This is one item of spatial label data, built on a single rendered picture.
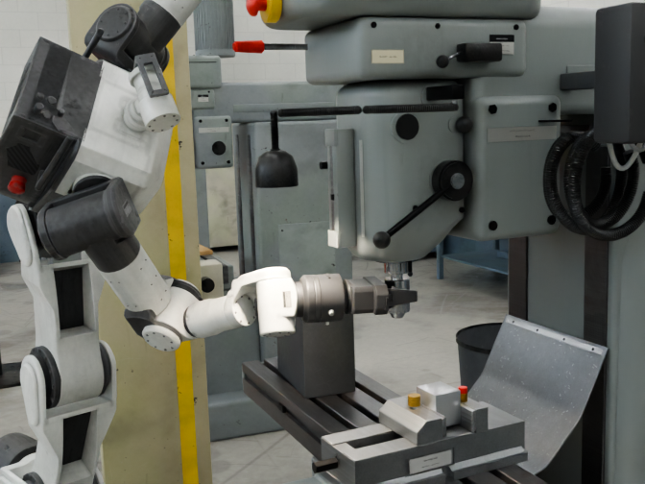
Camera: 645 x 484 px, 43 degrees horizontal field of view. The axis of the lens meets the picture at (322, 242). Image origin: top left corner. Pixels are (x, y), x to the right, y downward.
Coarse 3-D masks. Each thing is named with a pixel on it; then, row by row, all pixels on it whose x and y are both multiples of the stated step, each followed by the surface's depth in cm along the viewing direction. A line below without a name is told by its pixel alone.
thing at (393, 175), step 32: (352, 96) 144; (384, 96) 138; (416, 96) 139; (352, 128) 145; (384, 128) 139; (416, 128) 139; (448, 128) 143; (384, 160) 140; (416, 160) 141; (384, 192) 141; (416, 192) 142; (384, 224) 141; (416, 224) 143; (448, 224) 146; (384, 256) 145; (416, 256) 148
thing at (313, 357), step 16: (352, 320) 182; (288, 336) 189; (304, 336) 178; (320, 336) 179; (336, 336) 181; (352, 336) 182; (288, 352) 190; (304, 352) 179; (320, 352) 180; (336, 352) 181; (352, 352) 182; (288, 368) 191; (304, 368) 179; (320, 368) 180; (336, 368) 182; (352, 368) 183; (304, 384) 180; (320, 384) 181; (336, 384) 182; (352, 384) 184
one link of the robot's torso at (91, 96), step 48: (48, 48) 152; (48, 96) 148; (96, 96) 153; (0, 144) 149; (48, 144) 148; (96, 144) 149; (144, 144) 155; (0, 192) 163; (48, 192) 156; (144, 192) 155
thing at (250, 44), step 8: (248, 40) 146; (256, 40) 147; (240, 48) 145; (248, 48) 146; (256, 48) 146; (264, 48) 147; (272, 48) 148; (280, 48) 149; (288, 48) 149; (296, 48) 150; (304, 48) 151
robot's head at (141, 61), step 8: (136, 56) 148; (144, 56) 148; (152, 56) 149; (136, 64) 149; (144, 64) 148; (152, 64) 150; (144, 72) 147; (160, 72) 148; (144, 80) 146; (160, 80) 147; (152, 88) 146; (160, 88) 147; (152, 96) 146
